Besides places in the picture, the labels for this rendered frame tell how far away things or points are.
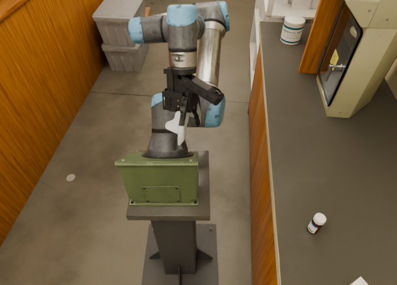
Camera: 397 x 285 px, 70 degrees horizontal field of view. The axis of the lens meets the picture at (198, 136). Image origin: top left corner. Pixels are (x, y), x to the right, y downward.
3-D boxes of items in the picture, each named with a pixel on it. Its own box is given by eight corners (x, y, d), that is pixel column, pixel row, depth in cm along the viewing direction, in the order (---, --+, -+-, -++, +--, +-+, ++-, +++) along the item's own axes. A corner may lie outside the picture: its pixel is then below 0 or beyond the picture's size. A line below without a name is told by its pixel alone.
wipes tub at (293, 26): (298, 36, 198) (303, 15, 186) (300, 45, 189) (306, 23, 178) (279, 35, 198) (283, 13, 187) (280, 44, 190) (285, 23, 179)
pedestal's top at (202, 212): (127, 220, 110) (125, 215, 107) (139, 155, 132) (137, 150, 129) (210, 220, 110) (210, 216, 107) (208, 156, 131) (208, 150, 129)
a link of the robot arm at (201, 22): (170, 14, 87) (159, 14, 77) (206, 11, 84) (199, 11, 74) (173, 41, 90) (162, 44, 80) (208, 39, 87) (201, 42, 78)
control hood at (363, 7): (347, -6, 130) (356, -30, 123) (367, 28, 108) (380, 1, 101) (321, -7, 131) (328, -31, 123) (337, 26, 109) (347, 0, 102)
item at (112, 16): (150, 22, 341) (146, -7, 316) (137, 49, 300) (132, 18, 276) (116, 20, 344) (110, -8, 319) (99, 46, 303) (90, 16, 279)
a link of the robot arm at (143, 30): (171, 4, 122) (122, 10, 79) (195, 2, 120) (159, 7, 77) (173, 32, 127) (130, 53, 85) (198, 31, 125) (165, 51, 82)
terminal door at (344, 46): (318, 72, 160) (345, -1, 131) (328, 108, 140) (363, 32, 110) (316, 72, 161) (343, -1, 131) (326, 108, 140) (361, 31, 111)
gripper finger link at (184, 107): (181, 128, 79) (187, 99, 80) (187, 129, 78) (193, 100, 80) (175, 124, 74) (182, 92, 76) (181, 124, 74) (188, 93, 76)
